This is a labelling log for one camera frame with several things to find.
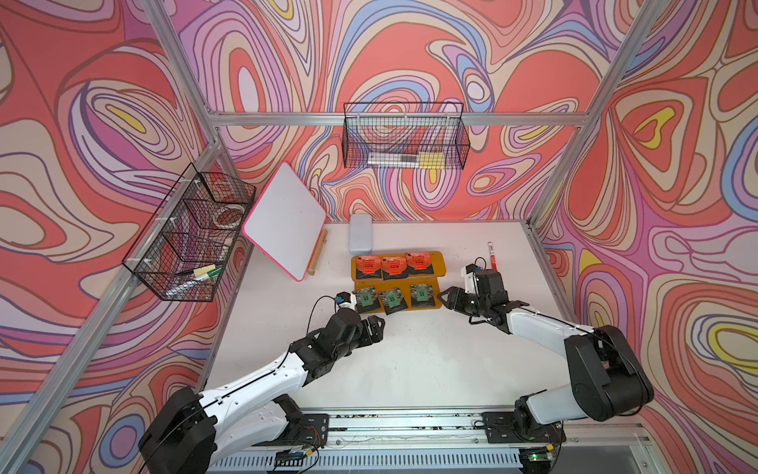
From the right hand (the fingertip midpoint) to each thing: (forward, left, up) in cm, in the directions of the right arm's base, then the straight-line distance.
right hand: (445, 304), depth 91 cm
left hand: (-9, +21, +6) cm, 24 cm away
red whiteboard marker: (+21, -22, -5) cm, 31 cm away
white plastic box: (+34, +28, -3) cm, 44 cm away
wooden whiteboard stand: (+22, +42, +1) cm, 48 cm away
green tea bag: (+5, +6, -3) cm, 9 cm away
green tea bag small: (+4, +16, -3) cm, 17 cm away
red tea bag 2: (+8, +16, +10) cm, 20 cm away
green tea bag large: (+4, +25, -3) cm, 26 cm away
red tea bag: (+8, +24, +10) cm, 27 cm away
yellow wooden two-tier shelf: (+11, +15, -4) cm, 18 cm away
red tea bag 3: (+9, +8, +10) cm, 16 cm away
